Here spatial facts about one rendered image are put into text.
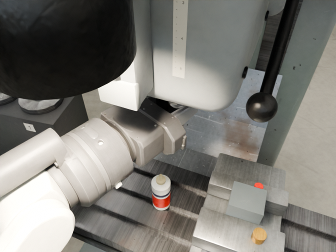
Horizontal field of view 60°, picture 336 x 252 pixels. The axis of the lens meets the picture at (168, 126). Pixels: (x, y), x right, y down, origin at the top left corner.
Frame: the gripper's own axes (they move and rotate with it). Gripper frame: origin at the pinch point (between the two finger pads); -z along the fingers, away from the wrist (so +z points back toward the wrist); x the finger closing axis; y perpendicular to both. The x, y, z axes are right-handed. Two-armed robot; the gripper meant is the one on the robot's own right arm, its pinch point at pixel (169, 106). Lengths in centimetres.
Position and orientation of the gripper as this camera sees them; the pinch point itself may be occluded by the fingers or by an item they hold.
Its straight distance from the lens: 43.5
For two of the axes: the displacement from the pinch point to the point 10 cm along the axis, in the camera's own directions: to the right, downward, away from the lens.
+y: -0.1, 7.0, 7.1
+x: -7.2, -5.0, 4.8
